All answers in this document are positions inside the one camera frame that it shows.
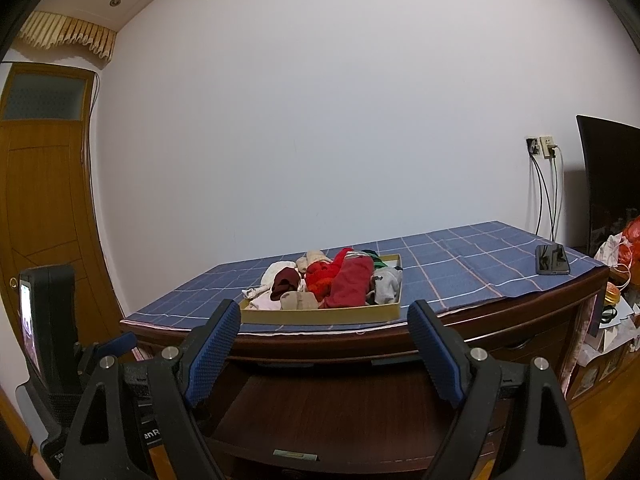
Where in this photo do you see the plain tan underwear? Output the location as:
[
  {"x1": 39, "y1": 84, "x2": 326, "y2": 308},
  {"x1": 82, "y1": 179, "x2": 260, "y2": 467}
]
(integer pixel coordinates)
[{"x1": 279, "y1": 290, "x2": 319, "y2": 311}]

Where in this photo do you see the white black-print underwear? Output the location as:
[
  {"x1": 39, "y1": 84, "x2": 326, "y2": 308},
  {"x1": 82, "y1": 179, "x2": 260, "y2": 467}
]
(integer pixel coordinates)
[{"x1": 367, "y1": 266, "x2": 404, "y2": 306}]

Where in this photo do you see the bright red underwear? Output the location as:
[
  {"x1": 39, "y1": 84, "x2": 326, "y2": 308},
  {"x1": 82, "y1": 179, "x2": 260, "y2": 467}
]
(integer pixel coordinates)
[{"x1": 306, "y1": 247, "x2": 355, "y2": 281}]

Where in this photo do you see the white ribbed underwear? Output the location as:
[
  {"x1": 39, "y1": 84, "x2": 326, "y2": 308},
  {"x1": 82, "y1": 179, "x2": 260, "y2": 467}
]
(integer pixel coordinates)
[{"x1": 242, "y1": 260, "x2": 301, "y2": 306}]

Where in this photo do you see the beige fringed curtain valance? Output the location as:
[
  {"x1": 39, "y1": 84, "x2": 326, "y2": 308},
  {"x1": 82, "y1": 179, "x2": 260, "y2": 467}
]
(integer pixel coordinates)
[{"x1": 19, "y1": 11, "x2": 117, "y2": 65}]

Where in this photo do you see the large dark red underwear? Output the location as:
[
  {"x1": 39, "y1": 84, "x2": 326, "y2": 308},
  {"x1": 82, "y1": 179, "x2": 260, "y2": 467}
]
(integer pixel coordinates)
[{"x1": 319, "y1": 255, "x2": 375, "y2": 309}]

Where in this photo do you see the black television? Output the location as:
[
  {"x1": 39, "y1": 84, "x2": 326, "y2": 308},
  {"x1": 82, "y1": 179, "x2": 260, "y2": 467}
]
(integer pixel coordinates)
[{"x1": 576, "y1": 114, "x2": 640, "y2": 258}]

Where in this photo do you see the brown wooden door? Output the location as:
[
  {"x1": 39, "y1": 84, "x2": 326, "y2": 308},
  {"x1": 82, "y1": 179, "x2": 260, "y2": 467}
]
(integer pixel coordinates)
[{"x1": 0, "y1": 62, "x2": 123, "y2": 331}]

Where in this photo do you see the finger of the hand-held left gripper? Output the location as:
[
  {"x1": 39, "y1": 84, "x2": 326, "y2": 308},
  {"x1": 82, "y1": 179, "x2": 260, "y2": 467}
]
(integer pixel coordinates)
[{"x1": 74, "y1": 331, "x2": 138, "y2": 386}]

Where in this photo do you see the blue plaid tablecloth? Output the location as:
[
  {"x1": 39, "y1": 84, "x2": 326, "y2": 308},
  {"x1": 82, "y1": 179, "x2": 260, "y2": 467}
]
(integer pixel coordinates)
[{"x1": 122, "y1": 220, "x2": 608, "y2": 333}]

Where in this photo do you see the white charging cable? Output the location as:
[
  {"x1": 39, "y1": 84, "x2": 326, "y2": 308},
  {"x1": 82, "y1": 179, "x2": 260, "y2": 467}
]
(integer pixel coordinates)
[{"x1": 550, "y1": 146, "x2": 566, "y2": 243}]

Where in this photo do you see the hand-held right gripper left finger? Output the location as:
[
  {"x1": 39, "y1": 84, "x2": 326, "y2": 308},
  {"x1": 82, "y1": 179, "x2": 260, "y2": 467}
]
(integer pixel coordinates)
[{"x1": 59, "y1": 299, "x2": 242, "y2": 480}]

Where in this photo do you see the black power cable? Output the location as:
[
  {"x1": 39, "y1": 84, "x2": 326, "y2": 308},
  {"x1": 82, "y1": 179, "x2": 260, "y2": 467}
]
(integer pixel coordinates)
[{"x1": 530, "y1": 155, "x2": 546, "y2": 236}]

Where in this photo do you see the pink striped cloth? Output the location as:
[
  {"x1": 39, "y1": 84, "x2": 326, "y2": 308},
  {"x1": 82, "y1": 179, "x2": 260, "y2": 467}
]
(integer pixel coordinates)
[{"x1": 560, "y1": 290, "x2": 603, "y2": 396}]

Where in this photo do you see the red plastic bag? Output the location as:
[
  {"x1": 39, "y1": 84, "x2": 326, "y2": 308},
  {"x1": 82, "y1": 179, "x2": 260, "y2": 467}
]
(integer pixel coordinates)
[{"x1": 617, "y1": 217, "x2": 640, "y2": 271}]

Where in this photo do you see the small maroon underwear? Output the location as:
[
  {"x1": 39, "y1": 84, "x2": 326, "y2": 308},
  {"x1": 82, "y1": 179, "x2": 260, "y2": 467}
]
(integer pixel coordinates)
[{"x1": 271, "y1": 267, "x2": 301, "y2": 302}]

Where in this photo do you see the beige dotted underwear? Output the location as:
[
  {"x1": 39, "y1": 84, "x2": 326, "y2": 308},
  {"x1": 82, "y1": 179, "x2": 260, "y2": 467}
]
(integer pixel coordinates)
[{"x1": 295, "y1": 250, "x2": 332, "y2": 273}]

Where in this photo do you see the black smartphone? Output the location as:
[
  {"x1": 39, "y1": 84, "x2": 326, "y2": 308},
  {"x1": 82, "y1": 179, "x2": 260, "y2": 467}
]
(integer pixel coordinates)
[{"x1": 535, "y1": 244, "x2": 571, "y2": 276}]

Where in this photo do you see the dark wooden dresser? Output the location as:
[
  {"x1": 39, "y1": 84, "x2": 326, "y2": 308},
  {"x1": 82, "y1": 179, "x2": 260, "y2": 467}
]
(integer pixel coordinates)
[{"x1": 120, "y1": 265, "x2": 611, "y2": 480}]

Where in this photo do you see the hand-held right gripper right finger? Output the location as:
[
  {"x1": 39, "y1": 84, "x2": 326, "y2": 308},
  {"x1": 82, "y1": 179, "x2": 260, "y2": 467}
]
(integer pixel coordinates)
[{"x1": 406, "y1": 300, "x2": 586, "y2": 480}]

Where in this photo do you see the white plastic bag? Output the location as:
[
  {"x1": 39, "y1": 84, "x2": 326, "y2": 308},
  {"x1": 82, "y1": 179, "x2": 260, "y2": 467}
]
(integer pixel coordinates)
[{"x1": 594, "y1": 232, "x2": 626, "y2": 267}]

